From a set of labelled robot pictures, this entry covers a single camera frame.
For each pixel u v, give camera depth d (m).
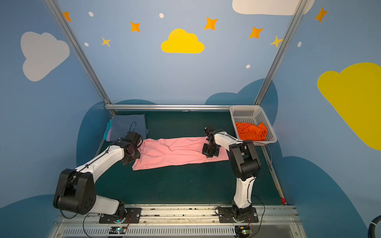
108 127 1.08
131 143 0.70
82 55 0.86
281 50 0.84
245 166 0.52
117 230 0.71
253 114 1.18
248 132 1.04
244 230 0.71
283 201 0.85
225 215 0.75
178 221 0.74
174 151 0.98
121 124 1.04
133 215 0.74
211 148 0.83
